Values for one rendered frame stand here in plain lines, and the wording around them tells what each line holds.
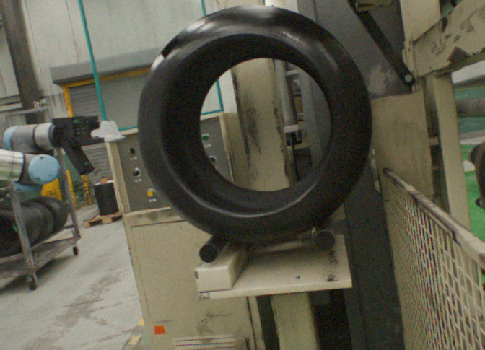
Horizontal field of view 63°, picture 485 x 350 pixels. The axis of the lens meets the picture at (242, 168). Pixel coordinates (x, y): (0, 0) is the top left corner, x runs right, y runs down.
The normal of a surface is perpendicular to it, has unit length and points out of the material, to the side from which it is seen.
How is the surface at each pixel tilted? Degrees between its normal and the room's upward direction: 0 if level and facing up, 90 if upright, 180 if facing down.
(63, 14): 90
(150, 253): 90
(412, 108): 90
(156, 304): 90
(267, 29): 80
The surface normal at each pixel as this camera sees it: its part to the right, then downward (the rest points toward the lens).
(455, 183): -0.20, 0.13
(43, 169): 0.66, -0.04
